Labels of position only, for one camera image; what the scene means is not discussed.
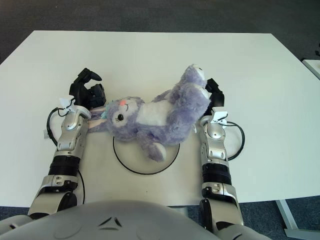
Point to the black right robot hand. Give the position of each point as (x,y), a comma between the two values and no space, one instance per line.
(218,98)

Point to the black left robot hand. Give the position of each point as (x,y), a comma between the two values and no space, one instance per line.
(80,93)

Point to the purple plush bunny doll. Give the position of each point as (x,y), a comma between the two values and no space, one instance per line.
(175,117)

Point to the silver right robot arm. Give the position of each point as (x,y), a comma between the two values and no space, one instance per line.
(216,150)

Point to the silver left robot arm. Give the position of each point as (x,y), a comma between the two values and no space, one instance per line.
(70,140)

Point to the white plate with black rim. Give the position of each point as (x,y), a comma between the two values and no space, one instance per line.
(135,160)

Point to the small white side table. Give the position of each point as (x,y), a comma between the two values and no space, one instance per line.
(313,67)

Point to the black chair base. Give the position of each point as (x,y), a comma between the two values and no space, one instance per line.
(318,51)

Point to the grey metal table leg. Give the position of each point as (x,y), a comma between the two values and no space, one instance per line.
(287,215)

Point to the grey robot torso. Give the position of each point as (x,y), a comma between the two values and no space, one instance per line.
(125,222)

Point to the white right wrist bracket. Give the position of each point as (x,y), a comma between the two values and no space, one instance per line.
(220,115)

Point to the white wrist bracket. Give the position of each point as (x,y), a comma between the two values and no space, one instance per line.
(220,115)
(66,103)

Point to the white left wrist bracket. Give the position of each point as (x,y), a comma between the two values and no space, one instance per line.
(66,103)

